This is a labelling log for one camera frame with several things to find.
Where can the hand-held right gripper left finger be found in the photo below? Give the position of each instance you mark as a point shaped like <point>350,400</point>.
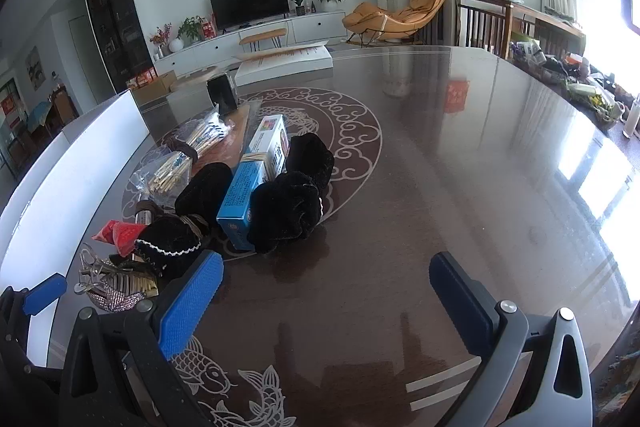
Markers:
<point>190,307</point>

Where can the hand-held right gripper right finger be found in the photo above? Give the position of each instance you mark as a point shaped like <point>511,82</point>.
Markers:
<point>462,302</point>

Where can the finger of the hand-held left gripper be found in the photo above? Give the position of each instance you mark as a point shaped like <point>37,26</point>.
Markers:
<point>45,294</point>

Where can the rhinestone bow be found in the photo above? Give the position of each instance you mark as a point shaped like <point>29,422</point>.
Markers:
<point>120,294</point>

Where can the red packet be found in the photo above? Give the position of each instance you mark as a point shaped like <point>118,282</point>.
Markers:
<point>117,234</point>

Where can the black velvet pouch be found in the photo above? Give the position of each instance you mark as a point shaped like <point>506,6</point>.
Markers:
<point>287,212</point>
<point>205,189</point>

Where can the blue and white carton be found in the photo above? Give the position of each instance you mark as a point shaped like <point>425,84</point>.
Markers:
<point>250,187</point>

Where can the bagged cotton swabs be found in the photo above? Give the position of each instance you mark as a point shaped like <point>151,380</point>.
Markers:
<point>165,174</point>

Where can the bagged wooden stick bundle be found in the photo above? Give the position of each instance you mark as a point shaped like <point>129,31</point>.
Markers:
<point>202,132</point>

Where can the small black box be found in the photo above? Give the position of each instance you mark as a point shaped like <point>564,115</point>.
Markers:
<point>222,94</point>

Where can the dining table with blue cloth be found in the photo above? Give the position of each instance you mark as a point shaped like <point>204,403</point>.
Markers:
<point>39,114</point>

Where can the floral sofa cover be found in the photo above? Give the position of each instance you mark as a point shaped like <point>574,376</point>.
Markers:
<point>620,392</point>

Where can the red window decoration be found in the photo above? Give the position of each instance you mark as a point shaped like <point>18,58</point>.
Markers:
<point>7,107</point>

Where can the brown cardboard box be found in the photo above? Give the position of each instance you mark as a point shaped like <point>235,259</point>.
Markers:
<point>155,87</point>

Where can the orange snack boxes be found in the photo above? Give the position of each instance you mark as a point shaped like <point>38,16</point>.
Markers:
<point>141,79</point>

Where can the white cup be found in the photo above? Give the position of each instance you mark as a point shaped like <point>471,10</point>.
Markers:
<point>631,119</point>

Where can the pile of assorted clutter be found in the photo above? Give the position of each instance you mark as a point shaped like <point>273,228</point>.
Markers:
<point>575,79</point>

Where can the flat white box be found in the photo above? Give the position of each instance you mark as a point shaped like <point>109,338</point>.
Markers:
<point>285,62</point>

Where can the white vase with red flowers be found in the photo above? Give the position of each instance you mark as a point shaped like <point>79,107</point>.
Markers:
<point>175,44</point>

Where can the red gift box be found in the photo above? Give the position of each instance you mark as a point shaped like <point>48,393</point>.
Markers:
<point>207,30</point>

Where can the bushy potted plant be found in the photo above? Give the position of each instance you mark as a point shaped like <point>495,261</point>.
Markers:
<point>190,29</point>

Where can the black display cabinet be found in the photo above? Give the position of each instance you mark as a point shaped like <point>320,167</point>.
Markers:
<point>117,22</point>

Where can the wooden bench stool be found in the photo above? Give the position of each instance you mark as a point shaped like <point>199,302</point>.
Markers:
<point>262,33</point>

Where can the orange lounge chair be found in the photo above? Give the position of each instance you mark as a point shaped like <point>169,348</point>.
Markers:
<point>400,19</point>

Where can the dark wooden bench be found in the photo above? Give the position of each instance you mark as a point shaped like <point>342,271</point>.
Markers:
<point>500,14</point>

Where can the white television cabinet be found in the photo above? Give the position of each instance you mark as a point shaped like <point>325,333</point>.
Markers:
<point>310,29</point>

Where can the black television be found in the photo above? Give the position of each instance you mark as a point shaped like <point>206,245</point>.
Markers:
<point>250,2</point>

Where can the small potted plant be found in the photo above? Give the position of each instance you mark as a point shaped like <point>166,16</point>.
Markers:
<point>298,4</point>

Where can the wall painting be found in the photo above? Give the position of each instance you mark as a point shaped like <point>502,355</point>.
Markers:
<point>33,68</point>

